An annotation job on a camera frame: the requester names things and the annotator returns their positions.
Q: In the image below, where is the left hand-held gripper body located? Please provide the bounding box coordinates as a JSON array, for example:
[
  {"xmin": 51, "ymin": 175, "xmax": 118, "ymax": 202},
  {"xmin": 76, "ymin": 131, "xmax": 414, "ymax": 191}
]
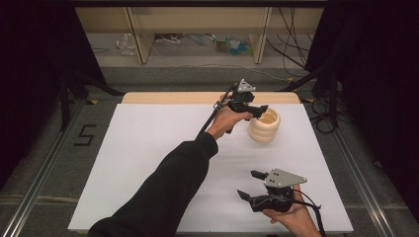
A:
[{"xmin": 226, "ymin": 78, "xmax": 257, "ymax": 115}]

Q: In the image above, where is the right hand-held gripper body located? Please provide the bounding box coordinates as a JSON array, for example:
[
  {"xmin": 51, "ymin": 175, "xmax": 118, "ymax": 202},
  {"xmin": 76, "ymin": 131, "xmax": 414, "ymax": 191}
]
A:
[{"xmin": 250, "ymin": 168, "xmax": 308, "ymax": 213}]

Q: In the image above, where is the cream ribbed cup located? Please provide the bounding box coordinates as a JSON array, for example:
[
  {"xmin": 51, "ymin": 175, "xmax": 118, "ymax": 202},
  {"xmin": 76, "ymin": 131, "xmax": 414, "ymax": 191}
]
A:
[{"xmin": 247, "ymin": 107, "xmax": 282, "ymax": 143}]

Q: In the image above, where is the person's left hand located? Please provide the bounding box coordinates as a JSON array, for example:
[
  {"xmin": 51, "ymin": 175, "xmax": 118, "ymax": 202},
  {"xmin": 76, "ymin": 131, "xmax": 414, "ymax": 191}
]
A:
[{"xmin": 207, "ymin": 104, "xmax": 254, "ymax": 141}]

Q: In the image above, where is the person's right hand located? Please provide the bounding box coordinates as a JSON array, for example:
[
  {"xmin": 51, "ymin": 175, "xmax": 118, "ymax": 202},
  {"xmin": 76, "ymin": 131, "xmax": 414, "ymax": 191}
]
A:
[{"xmin": 263, "ymin": 185, "xmax": 322, "ymax": 237}]

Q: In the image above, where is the green and blue clutter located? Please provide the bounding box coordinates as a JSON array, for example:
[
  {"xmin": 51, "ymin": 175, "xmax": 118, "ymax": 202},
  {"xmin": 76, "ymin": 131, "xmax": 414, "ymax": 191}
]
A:
[{"xmin": 212, "ymin": 35, "xmax": 254, "ymax": 56}]

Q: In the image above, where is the light wooden table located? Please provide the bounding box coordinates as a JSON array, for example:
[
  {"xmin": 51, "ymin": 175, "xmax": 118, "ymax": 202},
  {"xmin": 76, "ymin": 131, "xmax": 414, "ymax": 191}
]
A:
[{"xmin": 122, "ymin": 92, "xmax": 301, "ymax": 106}]

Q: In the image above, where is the black metal stand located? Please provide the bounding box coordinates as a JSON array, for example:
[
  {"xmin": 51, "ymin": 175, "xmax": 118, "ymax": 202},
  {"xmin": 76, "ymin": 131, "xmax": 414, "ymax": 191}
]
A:
[
  {"xmin": 278, "ymin": 60, "xmax": 341, "ymax": 130},
  {"xmin": 58, "ymin": 70, "xmax": 126, "ymax": 132}
]

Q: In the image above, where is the light wooden shelf unit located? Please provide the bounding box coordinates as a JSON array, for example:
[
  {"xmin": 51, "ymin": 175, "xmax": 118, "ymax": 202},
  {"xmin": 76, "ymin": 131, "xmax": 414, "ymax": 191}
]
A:
[{"xmin": 74, "ymin": 6, "xmax": 325, "ymax": 68}]

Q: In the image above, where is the white board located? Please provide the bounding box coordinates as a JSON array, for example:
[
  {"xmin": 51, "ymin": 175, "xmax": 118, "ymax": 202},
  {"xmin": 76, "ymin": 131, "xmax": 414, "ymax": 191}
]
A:
[{"xmin": 67, "ymin": 103, "xmax": 355, "ymax": 235}]

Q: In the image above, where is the black curtain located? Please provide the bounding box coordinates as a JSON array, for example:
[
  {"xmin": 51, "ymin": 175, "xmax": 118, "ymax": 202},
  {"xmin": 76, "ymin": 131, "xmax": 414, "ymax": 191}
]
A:
[
  {"xmin": 0, "ymin": 0, "xmax": 108, "ymax": 191},
  {"xmin": 304, "ymin": 0, "xmax": 419, "ymax": 215}
]

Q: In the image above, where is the clear plastic bag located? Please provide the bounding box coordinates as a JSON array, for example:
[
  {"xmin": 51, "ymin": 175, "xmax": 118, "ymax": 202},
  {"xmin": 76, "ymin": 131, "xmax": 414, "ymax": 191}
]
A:
[{"xmin": 116, "ymin": 33, "xmax": 136, "ymax": 56}]

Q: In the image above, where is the white floor cable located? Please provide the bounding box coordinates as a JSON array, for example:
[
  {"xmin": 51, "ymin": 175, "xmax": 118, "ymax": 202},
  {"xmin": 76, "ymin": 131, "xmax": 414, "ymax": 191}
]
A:
[{"xmin": 152, "ymin": 45, "xmax": 291, "ymax": 83}]

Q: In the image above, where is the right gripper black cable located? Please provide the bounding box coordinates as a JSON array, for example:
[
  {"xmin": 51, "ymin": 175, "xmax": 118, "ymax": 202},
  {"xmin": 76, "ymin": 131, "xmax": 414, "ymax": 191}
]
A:
[{"xmin": 294, "ymin": 189, "xmax": 328, "ymax": 237}]

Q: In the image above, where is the bundle of black cables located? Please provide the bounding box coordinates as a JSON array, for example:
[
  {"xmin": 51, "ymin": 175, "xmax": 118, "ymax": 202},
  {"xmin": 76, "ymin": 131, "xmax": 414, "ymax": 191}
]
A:
[{"xmin": 265, "ymin": 7, "xmax": 337, "ymax": 134}]

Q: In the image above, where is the metal floor rail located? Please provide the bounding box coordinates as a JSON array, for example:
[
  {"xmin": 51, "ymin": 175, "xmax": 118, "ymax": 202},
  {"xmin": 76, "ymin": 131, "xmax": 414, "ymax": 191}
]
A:
[
  {"xmin": 0, "ymin": 102, "xmax": 85, "ymax": 237},
  {"xmin": 314, "ymin": 103, "xmax": 398, "ymax": 237}
]

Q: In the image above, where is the white rope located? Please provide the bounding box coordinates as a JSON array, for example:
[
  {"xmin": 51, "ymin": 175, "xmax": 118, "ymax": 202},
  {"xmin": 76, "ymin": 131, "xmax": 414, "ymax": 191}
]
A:
[{"xmin": 155, "ymin": 34, "xmax": 182, "ymax": 45}]

